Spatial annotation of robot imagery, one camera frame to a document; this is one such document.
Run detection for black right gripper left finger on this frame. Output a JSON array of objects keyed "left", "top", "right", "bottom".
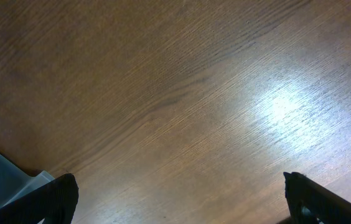
[{"left": 0, "top": 173, "right": 79, "bottom": 224}]

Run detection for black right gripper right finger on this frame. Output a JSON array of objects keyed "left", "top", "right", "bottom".
[{"left": 283, "top": 172, "right": 351, "bottom": 224}]

